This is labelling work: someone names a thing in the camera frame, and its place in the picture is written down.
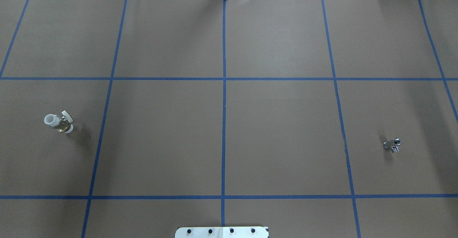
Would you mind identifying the brass PPR ball valve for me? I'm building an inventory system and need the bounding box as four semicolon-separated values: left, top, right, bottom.
44;110;74;133

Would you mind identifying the chrome threaded pipe fitting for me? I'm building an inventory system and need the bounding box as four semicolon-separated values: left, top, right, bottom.
383;138;402;153

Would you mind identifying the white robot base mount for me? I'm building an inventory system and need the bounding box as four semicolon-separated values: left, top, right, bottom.
175;226;269;238

